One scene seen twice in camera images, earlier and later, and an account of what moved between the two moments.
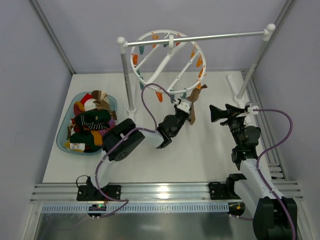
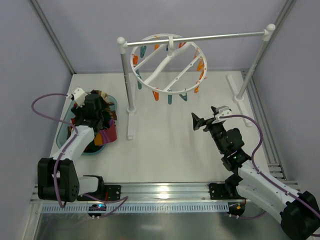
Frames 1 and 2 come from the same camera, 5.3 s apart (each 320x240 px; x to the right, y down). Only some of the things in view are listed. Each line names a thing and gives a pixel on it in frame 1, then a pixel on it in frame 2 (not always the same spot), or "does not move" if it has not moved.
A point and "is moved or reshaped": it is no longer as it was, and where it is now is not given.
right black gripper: x=232 y=116 to x=208 y=122
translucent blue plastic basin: x=62 y=136 does not move
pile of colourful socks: x=93 y=116 does not move
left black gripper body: x=182 y=114 to x=85 y=116
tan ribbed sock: x=192 y=115 to x=104 y=96
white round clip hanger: x=165 y=59 is moved or reshaped
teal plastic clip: x=184 y=95 to x=170 y=97
